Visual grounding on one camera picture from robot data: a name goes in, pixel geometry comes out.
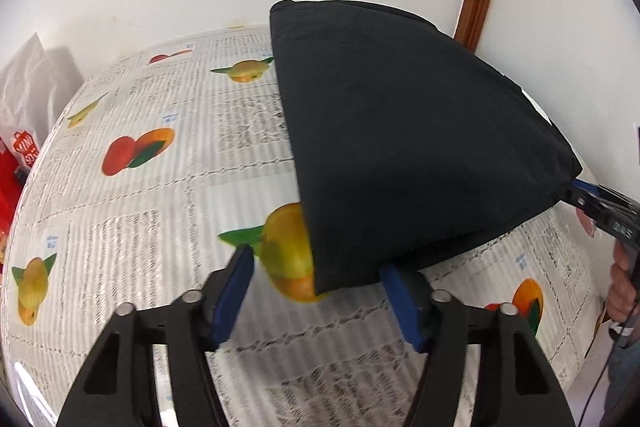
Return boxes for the person's blue jeans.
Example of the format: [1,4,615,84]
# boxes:
[602,332,640,427]

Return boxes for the fruit printed tablecloth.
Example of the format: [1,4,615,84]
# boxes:
[2,24,608,427]

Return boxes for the red paper bag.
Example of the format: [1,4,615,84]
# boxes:
[0,147,26,233]

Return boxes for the black cable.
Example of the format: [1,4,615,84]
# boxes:
[575,322,623,427]

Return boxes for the white paper bag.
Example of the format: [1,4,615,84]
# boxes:
[0,32,85,170]

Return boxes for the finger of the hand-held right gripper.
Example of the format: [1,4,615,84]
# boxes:
[562,187,609,223]
[571,178,640,210]

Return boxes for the person's right hand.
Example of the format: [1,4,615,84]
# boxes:
[606,247,636,324]

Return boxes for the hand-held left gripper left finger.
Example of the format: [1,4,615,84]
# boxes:
[55,244,256,427]

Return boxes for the black garment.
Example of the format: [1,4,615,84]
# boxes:
[269,0,583,297]

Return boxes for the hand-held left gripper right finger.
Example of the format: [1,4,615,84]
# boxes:
[379,264,576,427]

